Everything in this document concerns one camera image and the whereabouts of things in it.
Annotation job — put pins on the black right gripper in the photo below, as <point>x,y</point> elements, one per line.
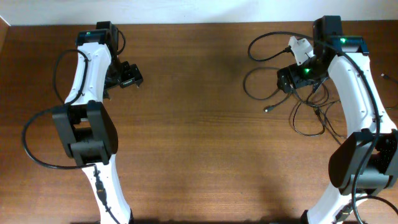
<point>296,82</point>

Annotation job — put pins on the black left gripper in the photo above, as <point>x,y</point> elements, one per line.
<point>133,76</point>

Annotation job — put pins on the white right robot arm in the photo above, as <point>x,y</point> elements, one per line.
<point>366,163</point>

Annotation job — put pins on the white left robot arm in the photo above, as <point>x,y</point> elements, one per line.
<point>86,131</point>

